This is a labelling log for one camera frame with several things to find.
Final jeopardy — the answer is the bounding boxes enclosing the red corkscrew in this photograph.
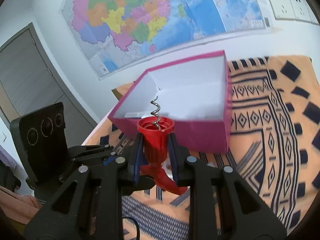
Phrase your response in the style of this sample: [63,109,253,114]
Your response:
[137,97,187,195]

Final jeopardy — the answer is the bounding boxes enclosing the grey door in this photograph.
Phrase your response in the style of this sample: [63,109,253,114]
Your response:
[1,23,97,147]

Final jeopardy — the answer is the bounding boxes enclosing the orange patterned table cloth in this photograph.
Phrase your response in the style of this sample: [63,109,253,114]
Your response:
[84,55,319,239]

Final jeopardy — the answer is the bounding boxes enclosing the pink cardboard storage box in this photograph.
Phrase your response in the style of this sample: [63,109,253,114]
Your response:
[108,50,232,153]

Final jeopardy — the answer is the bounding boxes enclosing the black cable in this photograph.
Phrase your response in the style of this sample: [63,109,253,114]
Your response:
[122,217,141,240]

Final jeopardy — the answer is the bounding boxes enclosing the colourful wall map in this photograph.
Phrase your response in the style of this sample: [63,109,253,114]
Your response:
[61,0,266,79]

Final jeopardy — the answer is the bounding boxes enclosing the white wall sockets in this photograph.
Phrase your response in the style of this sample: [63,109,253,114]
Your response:
[269,0,319,25]

